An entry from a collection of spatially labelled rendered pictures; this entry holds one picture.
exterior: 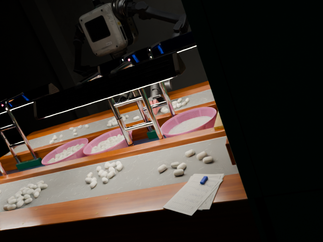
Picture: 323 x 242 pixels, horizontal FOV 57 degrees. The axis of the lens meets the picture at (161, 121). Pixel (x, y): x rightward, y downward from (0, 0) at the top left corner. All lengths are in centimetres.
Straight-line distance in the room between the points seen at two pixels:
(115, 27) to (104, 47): 19
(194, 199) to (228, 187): 9
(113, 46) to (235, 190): 176
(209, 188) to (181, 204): 9
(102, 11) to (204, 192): 176
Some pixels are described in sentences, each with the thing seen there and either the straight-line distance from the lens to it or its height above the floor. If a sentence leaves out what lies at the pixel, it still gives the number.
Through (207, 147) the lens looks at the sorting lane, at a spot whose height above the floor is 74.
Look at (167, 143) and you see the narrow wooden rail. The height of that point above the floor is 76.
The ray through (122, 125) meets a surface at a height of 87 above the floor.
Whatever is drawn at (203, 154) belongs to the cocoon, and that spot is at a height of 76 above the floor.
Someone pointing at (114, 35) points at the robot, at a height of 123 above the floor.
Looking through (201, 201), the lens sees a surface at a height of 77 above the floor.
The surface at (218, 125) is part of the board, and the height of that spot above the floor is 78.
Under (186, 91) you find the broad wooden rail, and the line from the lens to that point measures 186.
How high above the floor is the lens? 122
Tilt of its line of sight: 18 degrees down
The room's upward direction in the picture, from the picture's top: 22 degrees counter-clockwise
